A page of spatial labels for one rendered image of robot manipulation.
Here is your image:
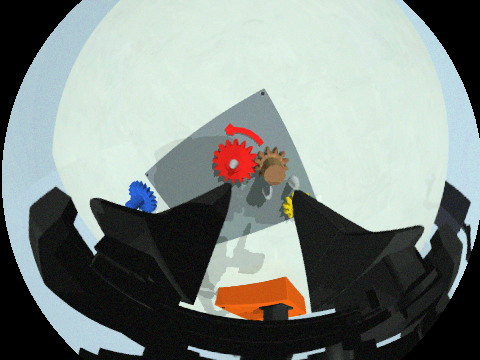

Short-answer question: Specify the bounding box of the red gear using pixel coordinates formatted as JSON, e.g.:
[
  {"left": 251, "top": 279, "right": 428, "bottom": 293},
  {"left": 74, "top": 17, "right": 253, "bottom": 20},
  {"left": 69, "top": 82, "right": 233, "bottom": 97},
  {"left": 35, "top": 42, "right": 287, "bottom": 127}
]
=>
[{"left": 212, "top": 139, "right": 259, "bottom": 183}]

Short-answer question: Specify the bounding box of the red curved arrow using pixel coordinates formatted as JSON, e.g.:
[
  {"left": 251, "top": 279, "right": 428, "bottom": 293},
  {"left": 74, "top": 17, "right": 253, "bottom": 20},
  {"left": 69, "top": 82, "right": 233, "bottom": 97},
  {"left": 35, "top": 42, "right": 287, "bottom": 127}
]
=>
[{"left": 224, "top": 124, "right": 264, "bottom": 145}]

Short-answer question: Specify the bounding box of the blue gear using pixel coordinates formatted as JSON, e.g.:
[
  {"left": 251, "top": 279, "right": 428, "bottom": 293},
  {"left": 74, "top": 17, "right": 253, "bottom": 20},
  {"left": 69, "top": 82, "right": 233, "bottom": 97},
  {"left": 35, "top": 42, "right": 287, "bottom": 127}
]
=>
[{"left": 125, "top": 180, "right": 157, "bottom": 213}]

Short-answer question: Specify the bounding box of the brown gear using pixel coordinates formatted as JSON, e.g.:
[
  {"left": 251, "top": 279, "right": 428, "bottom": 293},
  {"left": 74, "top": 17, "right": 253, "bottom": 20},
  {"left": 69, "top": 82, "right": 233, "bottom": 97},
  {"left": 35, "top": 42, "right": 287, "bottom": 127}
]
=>
[{"left": 255, "top": 145, "right": 289, "bottom": 185}]

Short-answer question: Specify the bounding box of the yellow gear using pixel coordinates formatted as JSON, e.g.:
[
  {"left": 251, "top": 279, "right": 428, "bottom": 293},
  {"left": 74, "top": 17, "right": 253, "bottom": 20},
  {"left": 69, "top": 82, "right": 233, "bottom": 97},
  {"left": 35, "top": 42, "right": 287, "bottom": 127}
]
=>
[{"left": 283, "top": 192, "right": 293, "bottom": 217}]

